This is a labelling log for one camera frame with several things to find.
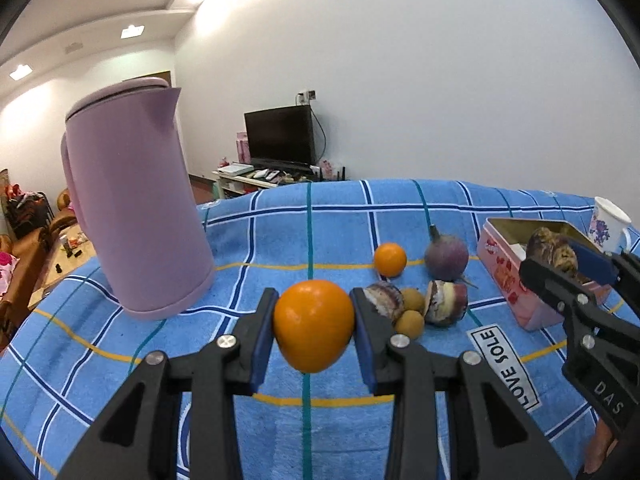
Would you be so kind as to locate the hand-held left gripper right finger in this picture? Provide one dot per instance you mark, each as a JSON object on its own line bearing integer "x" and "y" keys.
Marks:
{"x": 364, "y": 355}

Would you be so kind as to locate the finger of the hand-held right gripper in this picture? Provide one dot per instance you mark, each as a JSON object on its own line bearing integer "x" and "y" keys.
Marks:
{"x": 555, "y": 282}
{"x": 592, "y": 260}

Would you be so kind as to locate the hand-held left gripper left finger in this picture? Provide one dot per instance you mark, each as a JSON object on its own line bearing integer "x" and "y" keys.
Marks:
{"x": 260, "y": 355}

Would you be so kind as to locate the pink tin box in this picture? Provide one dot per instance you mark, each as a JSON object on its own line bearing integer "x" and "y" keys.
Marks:
{"x": 505, "y": 272}

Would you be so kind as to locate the brown longan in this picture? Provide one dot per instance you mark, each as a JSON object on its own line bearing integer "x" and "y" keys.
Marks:
{"x": 413, "y": 299}
{"x": 410, "y": 321}

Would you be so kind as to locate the large orange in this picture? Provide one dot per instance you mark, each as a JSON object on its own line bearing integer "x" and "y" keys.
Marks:
{"x": 312, "y": 325}

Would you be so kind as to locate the person's right hand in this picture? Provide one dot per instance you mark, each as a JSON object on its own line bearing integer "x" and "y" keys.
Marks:
{"x": 597, "y": 447}

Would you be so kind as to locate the white floral cup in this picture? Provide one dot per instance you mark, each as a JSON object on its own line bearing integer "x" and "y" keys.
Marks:
{"x": 607, "y": 222}

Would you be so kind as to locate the small orange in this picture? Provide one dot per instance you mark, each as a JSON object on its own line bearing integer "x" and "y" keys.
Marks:
{"x": 390, "y": 259}

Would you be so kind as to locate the blue plaid blanket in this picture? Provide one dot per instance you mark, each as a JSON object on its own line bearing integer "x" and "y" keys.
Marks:
{"x": 310, "y": 230}

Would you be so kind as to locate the white television stand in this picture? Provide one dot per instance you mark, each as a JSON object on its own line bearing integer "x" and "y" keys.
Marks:
{"x": 235, "y": 185}

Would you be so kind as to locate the black router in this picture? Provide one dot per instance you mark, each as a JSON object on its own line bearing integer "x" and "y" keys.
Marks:
{"x": 342, "y": 172}

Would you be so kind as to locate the white set-top box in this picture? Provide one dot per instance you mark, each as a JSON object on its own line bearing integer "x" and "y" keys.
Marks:
{"x": 236, "y": 170}

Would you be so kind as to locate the small pink toy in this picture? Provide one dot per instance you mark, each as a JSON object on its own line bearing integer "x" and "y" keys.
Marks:
{"x": 327, "y": 169}

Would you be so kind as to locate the purple kettle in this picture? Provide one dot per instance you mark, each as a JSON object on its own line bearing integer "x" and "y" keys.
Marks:
{"x": 140, "y": 200}

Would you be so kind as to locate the wooden coffee table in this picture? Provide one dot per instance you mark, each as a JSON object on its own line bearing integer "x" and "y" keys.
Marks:
{"x": 62, "y": 260}

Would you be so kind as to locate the black television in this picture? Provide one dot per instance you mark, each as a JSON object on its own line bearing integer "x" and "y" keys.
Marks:
{"x": 280, "y": 135}

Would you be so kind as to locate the wooden sofa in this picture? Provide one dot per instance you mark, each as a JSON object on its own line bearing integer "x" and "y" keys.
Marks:
{"x": 20, "y": 240}

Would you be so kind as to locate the brown wooden door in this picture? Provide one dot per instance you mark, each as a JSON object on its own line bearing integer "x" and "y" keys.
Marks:
{"x": 162, "y": 78}

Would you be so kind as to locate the ceiling air vent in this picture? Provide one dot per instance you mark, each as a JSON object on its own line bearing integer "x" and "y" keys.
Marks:
{"x": 72, "y": 46}

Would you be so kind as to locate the wall socket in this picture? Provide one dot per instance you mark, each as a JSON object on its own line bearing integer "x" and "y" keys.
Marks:
{"x": 307, "y": 96}

